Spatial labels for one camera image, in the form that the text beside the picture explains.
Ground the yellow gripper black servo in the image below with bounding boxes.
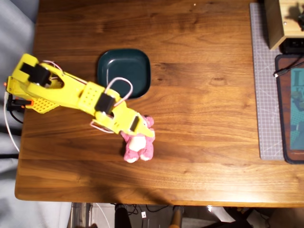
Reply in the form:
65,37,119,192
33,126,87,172
108,105,156,137

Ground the pink strawberry bear plush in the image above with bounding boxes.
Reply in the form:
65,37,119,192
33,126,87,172
120,114,156,164

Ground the dark green bowl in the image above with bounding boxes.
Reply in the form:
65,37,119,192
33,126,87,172
96,48,152,99

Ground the wooden chair leg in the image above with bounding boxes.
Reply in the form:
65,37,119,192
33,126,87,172
171,206,184,228

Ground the metal table leg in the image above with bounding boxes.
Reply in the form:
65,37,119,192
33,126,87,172
67,202,94,228

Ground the grey cutting mat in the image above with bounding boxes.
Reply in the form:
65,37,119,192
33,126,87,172
249,2,285,161

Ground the black orange table clamp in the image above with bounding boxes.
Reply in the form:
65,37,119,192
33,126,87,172
6,94,34,112

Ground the black device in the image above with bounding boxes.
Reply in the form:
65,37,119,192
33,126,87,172
279,38,304,55

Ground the light wooden box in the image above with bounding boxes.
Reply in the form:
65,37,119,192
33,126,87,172
264,0,304,50

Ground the pink servo wire loop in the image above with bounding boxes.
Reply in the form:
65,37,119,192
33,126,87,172
104,77,133,107

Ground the red servo wire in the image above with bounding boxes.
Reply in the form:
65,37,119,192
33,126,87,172
90,120,115,134

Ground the thin black cable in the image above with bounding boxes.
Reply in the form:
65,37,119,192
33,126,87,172
125,204,172,215

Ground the thin white cable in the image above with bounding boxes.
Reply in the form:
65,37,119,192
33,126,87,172
95,203,112,228

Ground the black power cable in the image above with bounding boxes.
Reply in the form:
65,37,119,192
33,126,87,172
7,104,24,124

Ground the white power cable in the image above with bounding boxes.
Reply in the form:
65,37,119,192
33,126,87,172
3,91,20,152

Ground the black usb cable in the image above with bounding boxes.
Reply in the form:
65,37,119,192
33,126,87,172
273,56,304,78

